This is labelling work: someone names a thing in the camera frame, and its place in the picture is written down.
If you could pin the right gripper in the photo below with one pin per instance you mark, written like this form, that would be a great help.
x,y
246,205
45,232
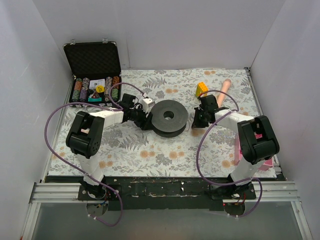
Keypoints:
x,y
200,116

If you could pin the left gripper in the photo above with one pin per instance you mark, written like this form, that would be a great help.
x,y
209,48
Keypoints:
x,y
146,120

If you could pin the black cable spool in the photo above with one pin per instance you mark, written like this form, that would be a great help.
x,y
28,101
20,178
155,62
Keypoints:
x,y
169,118

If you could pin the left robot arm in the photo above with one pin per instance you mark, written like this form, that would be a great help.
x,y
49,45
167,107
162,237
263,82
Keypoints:
x,y
86,132

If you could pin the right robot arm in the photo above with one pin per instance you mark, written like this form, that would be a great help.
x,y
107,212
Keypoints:
x,y
257,142

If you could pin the yellow toy brick tower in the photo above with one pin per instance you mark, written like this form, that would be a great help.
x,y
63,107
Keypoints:
x,y
201,90

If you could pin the floral table mat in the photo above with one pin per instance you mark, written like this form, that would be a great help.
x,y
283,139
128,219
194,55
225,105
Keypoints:
x,y
127,151

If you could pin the beige toy microphone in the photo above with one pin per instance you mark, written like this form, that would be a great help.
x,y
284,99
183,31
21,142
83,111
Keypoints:
x,y
224,89

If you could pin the black poker chip case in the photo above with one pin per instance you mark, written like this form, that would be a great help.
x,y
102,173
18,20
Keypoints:
x,y
96,71

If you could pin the black front base bar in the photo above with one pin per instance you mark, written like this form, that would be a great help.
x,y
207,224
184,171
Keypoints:
x,y
160,193

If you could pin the pink plastic box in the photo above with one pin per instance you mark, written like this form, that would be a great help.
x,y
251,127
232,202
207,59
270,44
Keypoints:
x,y
238,156

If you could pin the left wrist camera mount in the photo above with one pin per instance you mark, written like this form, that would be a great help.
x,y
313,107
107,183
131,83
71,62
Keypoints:
x,y
147,104

